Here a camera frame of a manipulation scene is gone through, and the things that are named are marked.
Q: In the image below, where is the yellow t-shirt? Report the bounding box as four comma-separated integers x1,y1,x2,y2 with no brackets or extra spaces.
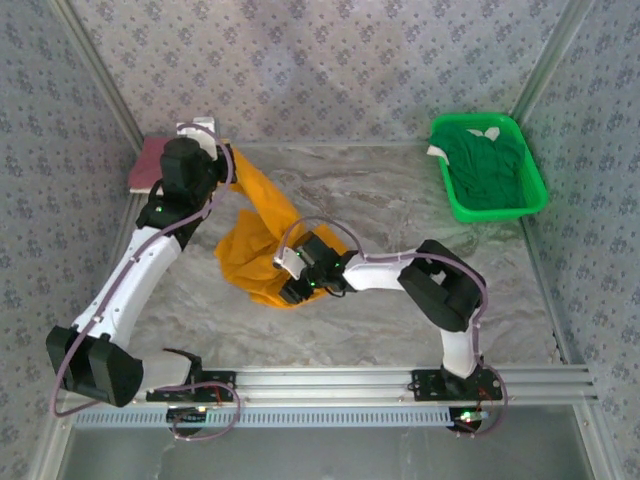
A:
213,144,351,311

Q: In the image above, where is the folded maroon t-shirt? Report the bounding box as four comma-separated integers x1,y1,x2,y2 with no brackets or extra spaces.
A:
128,137,170,194

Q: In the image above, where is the green t-shirt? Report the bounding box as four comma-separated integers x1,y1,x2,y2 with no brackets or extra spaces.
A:
432,124,531,211

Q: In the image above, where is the green plastic basket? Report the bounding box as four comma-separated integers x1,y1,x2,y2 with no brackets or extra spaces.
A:
429,113,550,224

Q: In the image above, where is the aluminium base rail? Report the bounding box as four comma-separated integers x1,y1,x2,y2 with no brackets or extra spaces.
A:
144,366,599,402

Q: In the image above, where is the aluminium frame post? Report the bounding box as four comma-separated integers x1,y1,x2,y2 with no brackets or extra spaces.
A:
52,0,147,151
509,0,597,127

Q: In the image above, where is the aluminium frame side rail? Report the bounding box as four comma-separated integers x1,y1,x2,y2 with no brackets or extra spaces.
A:
42,192,144,480
519,217,574,364

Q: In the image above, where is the grey slotted cable duct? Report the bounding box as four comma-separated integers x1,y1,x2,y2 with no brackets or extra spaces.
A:
74,405,484,430

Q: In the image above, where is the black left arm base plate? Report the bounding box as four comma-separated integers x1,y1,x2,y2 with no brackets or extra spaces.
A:
146,368,237,402

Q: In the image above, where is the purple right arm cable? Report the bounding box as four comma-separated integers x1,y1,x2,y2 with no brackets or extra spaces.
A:
276,215,510,437

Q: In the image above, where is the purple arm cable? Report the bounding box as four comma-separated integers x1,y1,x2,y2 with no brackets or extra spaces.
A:
276,215,510,437
49,121,242,442

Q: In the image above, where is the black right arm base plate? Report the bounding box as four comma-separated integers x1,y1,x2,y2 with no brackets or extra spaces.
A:
411,368,504,402

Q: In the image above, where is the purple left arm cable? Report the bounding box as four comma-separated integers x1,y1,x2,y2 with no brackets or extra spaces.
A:
49,121,242,442

